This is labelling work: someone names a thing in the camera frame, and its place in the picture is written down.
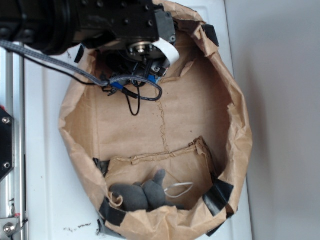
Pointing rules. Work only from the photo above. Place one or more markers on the aluminium rail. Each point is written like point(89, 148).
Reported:
point(13, 199)

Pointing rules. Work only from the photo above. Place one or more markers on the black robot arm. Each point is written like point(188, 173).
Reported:
point(42, 29)

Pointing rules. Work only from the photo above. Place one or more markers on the brown paper bag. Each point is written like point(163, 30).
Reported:
point(199, 131)

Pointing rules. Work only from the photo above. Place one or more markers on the black tape piece right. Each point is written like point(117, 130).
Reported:
point(218, 196)

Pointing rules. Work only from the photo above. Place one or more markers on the black octagonal mount plate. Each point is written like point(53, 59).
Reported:
point(6, 143)

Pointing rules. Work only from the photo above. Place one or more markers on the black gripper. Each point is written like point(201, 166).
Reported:
point(141, 47)

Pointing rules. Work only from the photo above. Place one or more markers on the black tape piece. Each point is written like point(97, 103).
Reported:
point(218, 196)
point(111, 215)

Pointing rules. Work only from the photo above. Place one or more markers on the black tape piece left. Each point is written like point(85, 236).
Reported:
point(111, 215)

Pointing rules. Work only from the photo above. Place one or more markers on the grey plush toy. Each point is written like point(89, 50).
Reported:
point(147, 196)

